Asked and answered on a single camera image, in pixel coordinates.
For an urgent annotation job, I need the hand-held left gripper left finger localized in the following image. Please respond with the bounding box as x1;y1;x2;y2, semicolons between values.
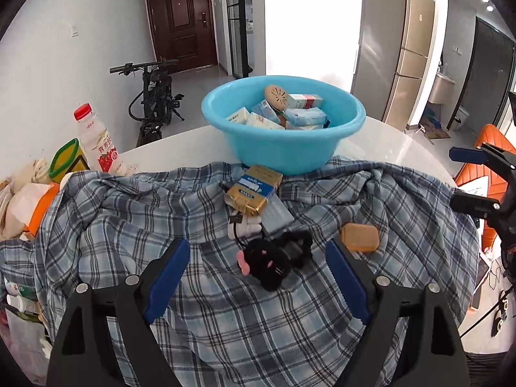
46;238;191;387

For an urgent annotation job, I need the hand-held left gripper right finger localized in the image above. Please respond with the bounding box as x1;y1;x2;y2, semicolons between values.
324;239;470;387

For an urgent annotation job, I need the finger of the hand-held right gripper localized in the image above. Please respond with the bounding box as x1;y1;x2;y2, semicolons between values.
449;191;505;222
449;142;516;171

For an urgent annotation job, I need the orange plastic soap case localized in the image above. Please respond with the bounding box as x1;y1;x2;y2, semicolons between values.
341;223;381;254

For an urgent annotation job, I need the black plush toy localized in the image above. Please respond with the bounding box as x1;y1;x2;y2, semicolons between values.
236;230;314;292

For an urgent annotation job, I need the blue plastic basin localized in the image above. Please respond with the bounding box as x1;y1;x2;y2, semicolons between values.
201;75;367;176

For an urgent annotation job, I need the large light blue tissue pack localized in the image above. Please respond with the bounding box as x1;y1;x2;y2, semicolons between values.
284;107;327;128

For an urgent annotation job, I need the red and white cigarette pack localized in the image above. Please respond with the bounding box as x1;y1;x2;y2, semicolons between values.
285;94;324;110

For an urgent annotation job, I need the white barcode box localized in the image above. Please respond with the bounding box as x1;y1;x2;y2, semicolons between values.
225;107;251;126

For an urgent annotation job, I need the white cigarette pack orange label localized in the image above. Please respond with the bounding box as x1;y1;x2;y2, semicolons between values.
245;113;285;131

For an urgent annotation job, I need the light blue barcode box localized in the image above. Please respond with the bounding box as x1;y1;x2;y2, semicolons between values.
251;101;283;125

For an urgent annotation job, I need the printed paper sheet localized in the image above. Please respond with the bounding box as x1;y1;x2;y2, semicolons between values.
460;177;491;199

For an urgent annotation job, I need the orange chair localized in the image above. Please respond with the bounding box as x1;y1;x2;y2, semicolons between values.
453;124;516;251

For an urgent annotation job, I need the floor mat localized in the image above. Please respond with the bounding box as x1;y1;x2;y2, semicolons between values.
419;119;452;140

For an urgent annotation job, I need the smartphone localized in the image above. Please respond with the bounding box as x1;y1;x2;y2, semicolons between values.
469;256;491;312

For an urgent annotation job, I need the white sink cabinet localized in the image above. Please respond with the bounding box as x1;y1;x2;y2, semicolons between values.
427;70;456;106

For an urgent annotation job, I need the blue plaid cloth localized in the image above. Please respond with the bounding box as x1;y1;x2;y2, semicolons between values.
0;157;482;387

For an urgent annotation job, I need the dark interior door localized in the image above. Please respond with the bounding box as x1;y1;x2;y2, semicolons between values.
460;16;515;130

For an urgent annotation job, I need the small white plush charm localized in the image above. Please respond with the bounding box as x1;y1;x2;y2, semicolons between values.
227;214;263;240

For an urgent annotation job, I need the grey-blue flat box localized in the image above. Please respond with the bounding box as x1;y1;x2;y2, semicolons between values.
260;195;297;234

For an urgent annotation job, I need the gold and blue cigarette pack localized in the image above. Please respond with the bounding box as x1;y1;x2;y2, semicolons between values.
224;164;284;215

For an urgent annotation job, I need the tall beige refrigerator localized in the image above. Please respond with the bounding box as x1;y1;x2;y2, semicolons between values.
351;0;438;132

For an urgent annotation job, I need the person's striped sweater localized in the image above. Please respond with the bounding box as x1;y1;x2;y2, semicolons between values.
465;351;516;387

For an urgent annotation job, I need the orange paper packet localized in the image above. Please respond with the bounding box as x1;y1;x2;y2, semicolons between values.
27;183;62;237

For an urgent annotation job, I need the white and green packet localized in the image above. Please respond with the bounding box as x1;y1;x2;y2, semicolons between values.
0;277;42;320

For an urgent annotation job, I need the milk drink bottle red cap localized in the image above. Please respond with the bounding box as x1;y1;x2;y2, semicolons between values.
73;104;128;176

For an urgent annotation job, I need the green box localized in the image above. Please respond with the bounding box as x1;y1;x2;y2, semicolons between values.
48;138;92;184

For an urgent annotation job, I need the clear plastic bag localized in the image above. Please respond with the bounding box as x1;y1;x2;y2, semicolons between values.
0;306;54;387

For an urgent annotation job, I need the pile of plastic bags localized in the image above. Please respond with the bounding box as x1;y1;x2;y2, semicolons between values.
0;159;61;243

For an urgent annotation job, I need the brown entrance door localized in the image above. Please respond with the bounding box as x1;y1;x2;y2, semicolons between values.
144;0;219;75

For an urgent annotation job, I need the black-framed glass door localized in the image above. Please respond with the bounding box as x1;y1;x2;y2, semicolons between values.
223;0;255;80

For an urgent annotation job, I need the bicycle handlebar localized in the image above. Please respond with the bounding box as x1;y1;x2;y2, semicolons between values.
110;60;186;148

